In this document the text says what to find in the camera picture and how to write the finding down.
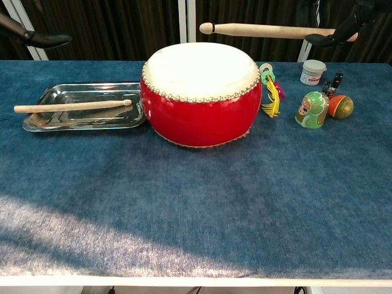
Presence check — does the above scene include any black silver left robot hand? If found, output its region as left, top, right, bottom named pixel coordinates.
left=0, top=12, right=74, bottom=48

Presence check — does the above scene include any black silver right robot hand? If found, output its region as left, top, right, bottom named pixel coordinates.
left=305, top=0, right=392, bottom=48

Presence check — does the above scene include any wooden drumstick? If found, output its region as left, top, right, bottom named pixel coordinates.
left=13, top=99, right=133, bottom=114
left=199, top=22, right=359, bottom=42

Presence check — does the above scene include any shiny metal tray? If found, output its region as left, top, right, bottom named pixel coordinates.
left=21, top=81, right=148, bottom=133

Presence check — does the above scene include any red drum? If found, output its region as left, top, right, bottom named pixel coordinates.
left=140, top=42, right=263, bottom=148

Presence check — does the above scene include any black pleated curtain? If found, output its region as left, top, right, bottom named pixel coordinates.
left=0, top=0, right=392, bottom=65

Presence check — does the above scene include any small white plastic jar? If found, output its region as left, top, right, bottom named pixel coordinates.
left=300, top=59, right=328, bottom=86

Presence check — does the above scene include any small black red toy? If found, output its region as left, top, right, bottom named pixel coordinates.
left=321, top=72, right=344, bottom=99

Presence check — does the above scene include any orange and gold ball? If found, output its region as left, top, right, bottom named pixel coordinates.
left=328, top=94, right=355, bottom=119

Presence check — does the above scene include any green patterned ball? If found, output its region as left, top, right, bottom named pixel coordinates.
left=295, top=91, right=330, bottom=130

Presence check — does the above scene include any yellow feather shuttlecock toy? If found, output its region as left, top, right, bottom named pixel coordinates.
left=258, top=62, right=287, bottom=119

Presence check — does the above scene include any blue felt table mat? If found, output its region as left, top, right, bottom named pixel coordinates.
left=0, top=59, right=392, bottom=279

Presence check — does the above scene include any white frame post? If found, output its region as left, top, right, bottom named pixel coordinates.
left=178, top=0, right=197, bottom=43
left=0, top=0, right=50, bottom=61
left=296, top=39, right=320, bottom=64

